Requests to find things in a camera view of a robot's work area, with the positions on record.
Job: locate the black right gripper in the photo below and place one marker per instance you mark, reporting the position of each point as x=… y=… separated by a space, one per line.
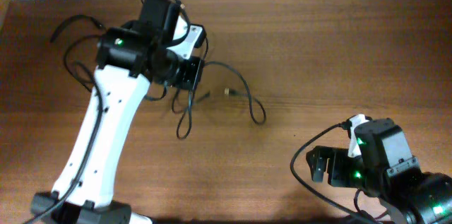
x=335 y=156

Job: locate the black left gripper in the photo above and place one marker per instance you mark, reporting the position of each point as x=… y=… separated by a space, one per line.
x=196 y=63

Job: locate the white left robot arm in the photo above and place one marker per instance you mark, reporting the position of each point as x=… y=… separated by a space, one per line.
x=155 y=48

